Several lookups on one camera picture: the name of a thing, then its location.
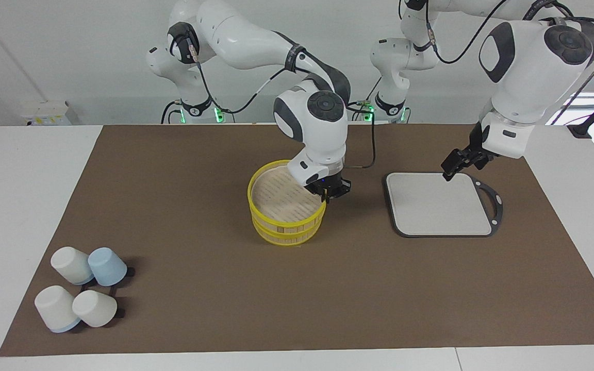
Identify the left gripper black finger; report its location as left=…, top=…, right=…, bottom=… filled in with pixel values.
left=457, top=154, right=483, bottom=172
left=441, top=149, right=465, bottom=182

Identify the yellow bamboo steamer basket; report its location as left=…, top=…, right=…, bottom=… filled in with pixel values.
left=247, top=160, right=326, bottom=246

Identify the white perforated steamer liner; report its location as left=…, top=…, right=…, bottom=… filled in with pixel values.
left=252, top=173, right=323, bottom=223

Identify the grey cutting board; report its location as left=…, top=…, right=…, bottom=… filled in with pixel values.
left=383, top=172, right=504, bottom=239

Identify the brown table mat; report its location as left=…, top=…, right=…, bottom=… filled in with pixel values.
left=0, top=123, right=594, bottom=357

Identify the light blue plastic cup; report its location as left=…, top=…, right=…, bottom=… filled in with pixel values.
left=88, top=247, right=127, bottom=287

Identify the white plastic cup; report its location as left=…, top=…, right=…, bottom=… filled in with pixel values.
left=51, top=246, right=94, bottom=285
left=35, top=285, right=81, bottom=333
left=72, top=290, right=118, bottom=328

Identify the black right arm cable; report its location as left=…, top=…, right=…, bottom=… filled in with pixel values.
left=189, top=44, right=377, bottom=170

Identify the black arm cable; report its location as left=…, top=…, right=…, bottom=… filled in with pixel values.
left=426, top=0, right=594, bottom=65
left=189, top=44, right=377, bottom=170

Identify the black left base cable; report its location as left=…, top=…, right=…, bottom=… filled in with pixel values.
left=346, top=99, right=380, bottom=123

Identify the black base cable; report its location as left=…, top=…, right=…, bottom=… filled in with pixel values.
left=160, top=100, right=236, bottom=124
left=346, top=99, right=380, bottom=123

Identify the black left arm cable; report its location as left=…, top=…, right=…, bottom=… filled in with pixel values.
left=426, top=0, right=594, bottom=65

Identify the thin dark cable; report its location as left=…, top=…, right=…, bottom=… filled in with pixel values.
left=555, top=64, right=594, bottom=125

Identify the black right base cable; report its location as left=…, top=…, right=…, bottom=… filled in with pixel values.
left=160, top=100, right=236, bottom=124

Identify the white wall box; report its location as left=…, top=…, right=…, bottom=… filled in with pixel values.
left=20, top=100, right=81, bottom=127

